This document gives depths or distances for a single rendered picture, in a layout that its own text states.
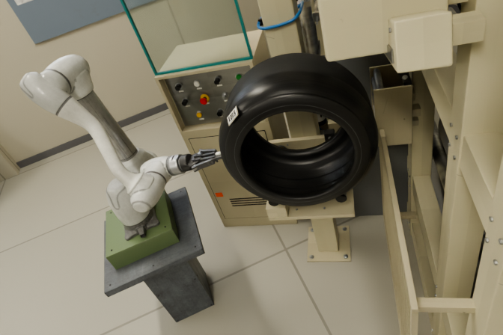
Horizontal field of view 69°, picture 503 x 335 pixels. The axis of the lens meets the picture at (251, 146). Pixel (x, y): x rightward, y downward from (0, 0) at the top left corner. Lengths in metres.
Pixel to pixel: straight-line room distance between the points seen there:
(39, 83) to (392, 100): 1.41
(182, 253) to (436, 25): 1.51
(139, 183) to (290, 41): 0.83
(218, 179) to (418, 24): 1.86
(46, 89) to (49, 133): 3.02
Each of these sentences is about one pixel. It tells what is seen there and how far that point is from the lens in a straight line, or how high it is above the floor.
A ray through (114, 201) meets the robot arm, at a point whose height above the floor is 0.98.
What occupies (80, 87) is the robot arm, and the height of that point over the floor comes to 1.46.
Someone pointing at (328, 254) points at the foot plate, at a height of 0.01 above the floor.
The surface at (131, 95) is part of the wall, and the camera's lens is 4.43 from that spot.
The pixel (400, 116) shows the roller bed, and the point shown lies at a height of 1.06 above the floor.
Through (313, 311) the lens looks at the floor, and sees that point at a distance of 2.30.
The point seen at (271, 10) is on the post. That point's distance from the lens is 1.50.
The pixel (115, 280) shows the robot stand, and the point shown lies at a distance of 2.00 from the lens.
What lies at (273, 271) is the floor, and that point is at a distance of 2.47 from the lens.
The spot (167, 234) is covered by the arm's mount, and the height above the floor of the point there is 0.73.
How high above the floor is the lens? 2.04
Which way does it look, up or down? 37 degrees down
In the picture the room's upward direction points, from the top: 18 degrees counter-clockwise
